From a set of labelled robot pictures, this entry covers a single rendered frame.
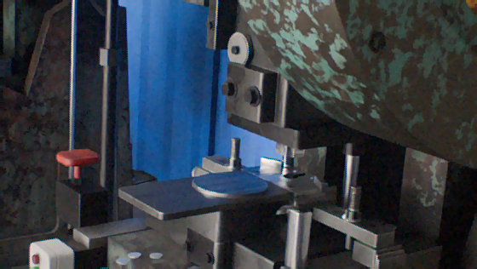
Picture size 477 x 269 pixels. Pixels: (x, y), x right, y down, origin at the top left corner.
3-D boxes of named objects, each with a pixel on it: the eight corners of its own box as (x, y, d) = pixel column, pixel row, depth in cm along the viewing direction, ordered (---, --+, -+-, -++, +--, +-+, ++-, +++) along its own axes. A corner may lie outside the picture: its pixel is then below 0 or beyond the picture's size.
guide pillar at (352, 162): (347, 213, 161) (354, 132, 157) (337, 209, 163) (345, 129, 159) (356, 211, 162) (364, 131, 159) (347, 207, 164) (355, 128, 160)
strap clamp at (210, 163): (244, 206, 170) (247, 150, 168) (191, 180, 183) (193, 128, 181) (270, 201, 174) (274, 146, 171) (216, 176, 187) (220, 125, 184)
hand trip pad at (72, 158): (68, 199, 173) (68, 159, 171) (53, 190, 178) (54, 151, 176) (102, 194, 178) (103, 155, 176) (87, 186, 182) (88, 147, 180)
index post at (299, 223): (294, 270, 143) (300, 209, 140) (282, 263, 145) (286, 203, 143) (308, 266, 144) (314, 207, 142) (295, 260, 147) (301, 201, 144)
